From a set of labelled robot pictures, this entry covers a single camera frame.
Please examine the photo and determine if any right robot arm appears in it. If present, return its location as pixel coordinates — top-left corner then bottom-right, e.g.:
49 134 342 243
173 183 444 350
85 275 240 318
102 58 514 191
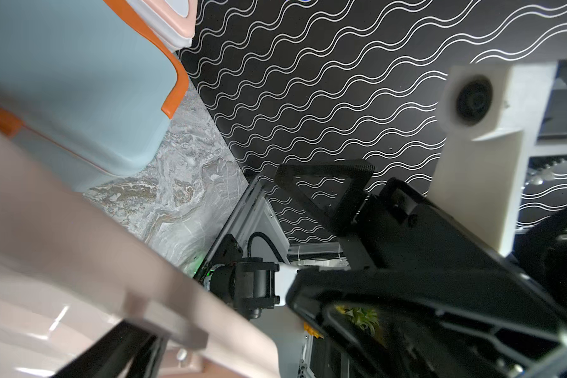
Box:
194 60 567 377

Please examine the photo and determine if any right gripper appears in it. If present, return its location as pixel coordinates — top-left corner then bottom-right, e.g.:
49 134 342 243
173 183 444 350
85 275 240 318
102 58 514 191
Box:
274 159 518 284

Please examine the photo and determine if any blue orange first aid box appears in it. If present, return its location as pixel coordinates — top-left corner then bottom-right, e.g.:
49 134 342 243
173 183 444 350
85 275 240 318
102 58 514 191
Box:
0 1 189 192

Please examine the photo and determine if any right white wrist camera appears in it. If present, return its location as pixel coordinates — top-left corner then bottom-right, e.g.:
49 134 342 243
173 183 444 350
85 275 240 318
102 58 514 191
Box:
428 61 558 256

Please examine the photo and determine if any white pink first aid box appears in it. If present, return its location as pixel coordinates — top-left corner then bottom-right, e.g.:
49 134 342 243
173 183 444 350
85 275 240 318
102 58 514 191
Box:
127 0 198 52

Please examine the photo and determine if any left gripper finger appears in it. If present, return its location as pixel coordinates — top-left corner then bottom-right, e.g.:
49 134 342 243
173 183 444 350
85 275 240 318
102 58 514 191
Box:
54 321 168 377

